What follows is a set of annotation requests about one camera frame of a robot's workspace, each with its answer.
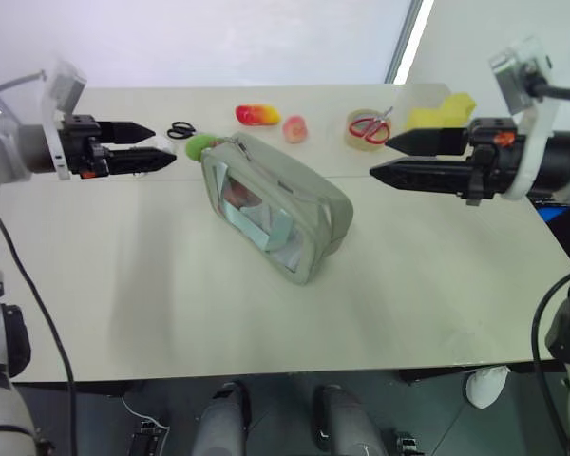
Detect clear plastic container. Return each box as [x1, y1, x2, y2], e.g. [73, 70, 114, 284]
[390, 82, 453, 132]

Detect dark object beside table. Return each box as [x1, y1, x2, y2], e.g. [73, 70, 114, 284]
[526, 194, 570, 270]

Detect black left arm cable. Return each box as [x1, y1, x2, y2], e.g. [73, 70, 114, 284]
[0, 214, 80, 456]

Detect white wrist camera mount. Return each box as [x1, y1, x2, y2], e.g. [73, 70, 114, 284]
[39, 58, 87, 182]
[487, 36, 561, 201]

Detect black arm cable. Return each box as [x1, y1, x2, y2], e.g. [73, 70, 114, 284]
[0, 214, 80, 456]
[525, 74, 570, 446]

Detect black handled scissors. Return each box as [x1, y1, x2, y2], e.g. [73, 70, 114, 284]
[165, 121, 197, 141]

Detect thin white floor cable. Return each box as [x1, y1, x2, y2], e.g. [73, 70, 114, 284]
[120, 392, 171, 431]

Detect white window frame strip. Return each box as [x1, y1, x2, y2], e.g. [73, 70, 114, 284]
[383, 0, 434, 86]

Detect red handled scissors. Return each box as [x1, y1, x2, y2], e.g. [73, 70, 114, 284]
[350, 105, 395, 144]

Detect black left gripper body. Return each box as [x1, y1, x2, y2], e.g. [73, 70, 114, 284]
[58, 114, 113, 181]

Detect dark rounded grey robot leg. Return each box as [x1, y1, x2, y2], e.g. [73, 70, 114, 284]
[310, 383, 387, 456]
[191, 379, 254, 456]

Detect pink toy peach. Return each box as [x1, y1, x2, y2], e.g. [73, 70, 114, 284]
[281, 114, 311, 145]

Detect green toy fruit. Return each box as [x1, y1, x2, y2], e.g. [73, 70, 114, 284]
[184, 133, 220, 162]

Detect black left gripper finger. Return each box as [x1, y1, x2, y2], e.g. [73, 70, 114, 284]
[98, 121, 157, 145]
[106, 147, 179, 178]

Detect white shoe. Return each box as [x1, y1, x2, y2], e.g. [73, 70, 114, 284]
[465, 365, 511, 410]

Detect grey metal rod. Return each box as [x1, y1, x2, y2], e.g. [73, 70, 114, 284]
[0, 69, 48, 118]

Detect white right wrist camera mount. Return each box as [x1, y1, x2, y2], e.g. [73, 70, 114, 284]
[487, 36, 561, 201]

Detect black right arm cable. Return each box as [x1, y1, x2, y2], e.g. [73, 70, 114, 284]
[525, 74, 570, 446]

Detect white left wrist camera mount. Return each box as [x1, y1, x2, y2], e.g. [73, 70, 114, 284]
[39, 58, 87, 182]

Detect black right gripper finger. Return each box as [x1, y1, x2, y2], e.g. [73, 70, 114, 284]
[384, 126, 472, 158]
[369, 158, 476, 197]

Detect grey zip pouch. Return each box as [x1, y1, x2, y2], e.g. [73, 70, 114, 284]
[199, 131, 354, 287]

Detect yellow sponge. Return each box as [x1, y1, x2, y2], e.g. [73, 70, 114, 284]
[405, 91, 478, 132]

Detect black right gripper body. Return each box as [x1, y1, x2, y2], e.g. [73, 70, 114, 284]
[465, 117, 524, 207]

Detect clear tape roll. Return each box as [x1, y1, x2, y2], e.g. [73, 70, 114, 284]
[345, 108, 393, 153]

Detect red yellow toy mango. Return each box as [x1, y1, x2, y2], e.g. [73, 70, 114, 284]
[235, 104, 283, 127]

